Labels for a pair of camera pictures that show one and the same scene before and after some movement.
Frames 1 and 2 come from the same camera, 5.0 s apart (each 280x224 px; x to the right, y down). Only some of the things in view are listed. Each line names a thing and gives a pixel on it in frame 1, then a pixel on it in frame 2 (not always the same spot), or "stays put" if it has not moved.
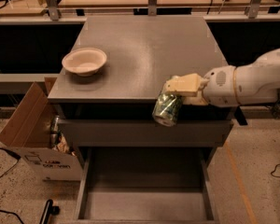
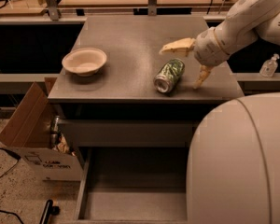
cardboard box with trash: (29, 137) stays put
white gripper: (220, 86) → (208, 49)
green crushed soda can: (167, 108) → (168, 75)
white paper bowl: (84, 62) stays put
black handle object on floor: (49, 209) stays put
